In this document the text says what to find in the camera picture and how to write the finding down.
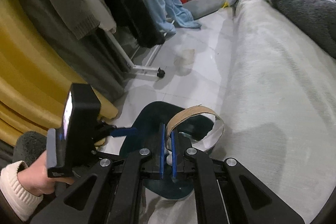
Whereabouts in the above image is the cardboard tape core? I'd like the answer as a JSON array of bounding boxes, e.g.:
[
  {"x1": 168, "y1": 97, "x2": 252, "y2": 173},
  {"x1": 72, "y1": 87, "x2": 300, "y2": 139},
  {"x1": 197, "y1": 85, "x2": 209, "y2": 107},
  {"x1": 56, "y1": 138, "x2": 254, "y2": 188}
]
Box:
[{"x1": 167, "y1": 105, "x2": 225, "y2": 154}]

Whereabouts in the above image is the dark green bin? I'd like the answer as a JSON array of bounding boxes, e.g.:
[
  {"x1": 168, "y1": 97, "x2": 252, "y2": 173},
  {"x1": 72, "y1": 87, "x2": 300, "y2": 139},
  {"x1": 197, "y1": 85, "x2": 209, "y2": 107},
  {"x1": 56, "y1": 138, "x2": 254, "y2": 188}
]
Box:
[{"x1": 119, "y1": 101, "x2": 215, "y2": 199}]

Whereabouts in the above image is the grey floor cushion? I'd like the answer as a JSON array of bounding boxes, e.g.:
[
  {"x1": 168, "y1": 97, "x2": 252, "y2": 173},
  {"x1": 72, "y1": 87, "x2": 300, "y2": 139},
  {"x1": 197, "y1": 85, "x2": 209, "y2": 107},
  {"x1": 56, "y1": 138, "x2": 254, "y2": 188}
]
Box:
[{"x1": 182, "y1": 0, "x2": 223, "y2": 20}]

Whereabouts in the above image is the person's left forearm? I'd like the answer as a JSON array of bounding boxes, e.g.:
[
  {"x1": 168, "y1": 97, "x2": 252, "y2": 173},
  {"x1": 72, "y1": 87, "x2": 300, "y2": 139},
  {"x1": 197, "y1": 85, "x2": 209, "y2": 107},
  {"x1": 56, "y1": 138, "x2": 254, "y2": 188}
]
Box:
[{"x1": 0, "y1": 131, "x2": 48, "y2": 222}]

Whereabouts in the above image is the dark grey fluffy blanket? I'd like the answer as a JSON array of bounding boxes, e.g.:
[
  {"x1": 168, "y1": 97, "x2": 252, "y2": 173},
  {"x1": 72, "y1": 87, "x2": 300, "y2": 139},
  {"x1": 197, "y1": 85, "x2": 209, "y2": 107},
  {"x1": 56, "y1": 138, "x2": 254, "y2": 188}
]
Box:
[{"x1": 270, "y1": 0, "x2": 336, "y2": 59}]

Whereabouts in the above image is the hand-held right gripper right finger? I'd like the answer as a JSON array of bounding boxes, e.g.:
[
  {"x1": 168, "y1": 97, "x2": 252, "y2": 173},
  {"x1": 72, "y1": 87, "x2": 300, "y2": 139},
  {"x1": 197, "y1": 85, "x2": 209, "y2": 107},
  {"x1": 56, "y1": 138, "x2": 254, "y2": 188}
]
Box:
[{"x1": 171, "y1": 132, "x2": 305, "y2": 224}]

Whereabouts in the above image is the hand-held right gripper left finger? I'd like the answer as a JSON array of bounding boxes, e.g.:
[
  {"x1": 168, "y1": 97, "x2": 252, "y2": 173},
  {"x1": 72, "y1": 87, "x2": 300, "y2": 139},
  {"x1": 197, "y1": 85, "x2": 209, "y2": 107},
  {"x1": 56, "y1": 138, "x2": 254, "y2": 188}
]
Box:
[{"x1": 29, "y1": 123, "x2": 166, "y2": 224}]

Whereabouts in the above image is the person's left hand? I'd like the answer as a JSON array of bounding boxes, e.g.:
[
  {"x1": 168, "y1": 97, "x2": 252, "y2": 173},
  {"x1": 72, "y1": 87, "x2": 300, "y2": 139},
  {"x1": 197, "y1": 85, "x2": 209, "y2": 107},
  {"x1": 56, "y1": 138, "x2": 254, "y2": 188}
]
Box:
[{"x1": 18, "y1": 152, "x2": 76, "y2": 196}]

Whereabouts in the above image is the yellow curtain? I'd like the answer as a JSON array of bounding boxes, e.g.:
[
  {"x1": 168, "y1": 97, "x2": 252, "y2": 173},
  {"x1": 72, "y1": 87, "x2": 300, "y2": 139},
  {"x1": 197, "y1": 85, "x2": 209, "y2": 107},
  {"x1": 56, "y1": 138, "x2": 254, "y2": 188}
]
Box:
[{"x1": 0, "y1": 0, "x2": 118, "y2": 147}]

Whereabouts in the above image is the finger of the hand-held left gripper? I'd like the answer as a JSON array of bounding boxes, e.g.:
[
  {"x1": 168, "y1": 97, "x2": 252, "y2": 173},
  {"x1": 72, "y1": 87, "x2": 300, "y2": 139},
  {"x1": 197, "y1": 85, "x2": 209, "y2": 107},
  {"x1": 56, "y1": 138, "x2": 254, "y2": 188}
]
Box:
[{"x1": 96, "y1": 121, "x2": 137, "y2": 142}]

